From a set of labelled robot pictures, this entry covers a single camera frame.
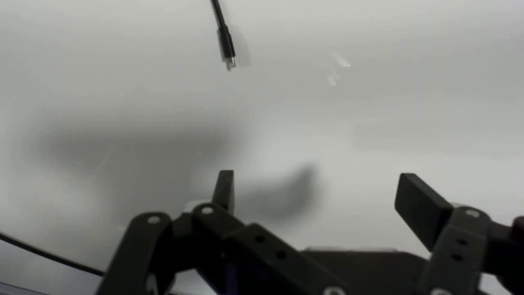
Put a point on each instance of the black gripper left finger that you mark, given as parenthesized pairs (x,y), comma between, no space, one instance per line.
(246,255)

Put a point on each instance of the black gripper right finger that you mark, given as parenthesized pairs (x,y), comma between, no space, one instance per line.
(468,250)

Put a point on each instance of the large white board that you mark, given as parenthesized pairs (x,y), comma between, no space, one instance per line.
(382,82)

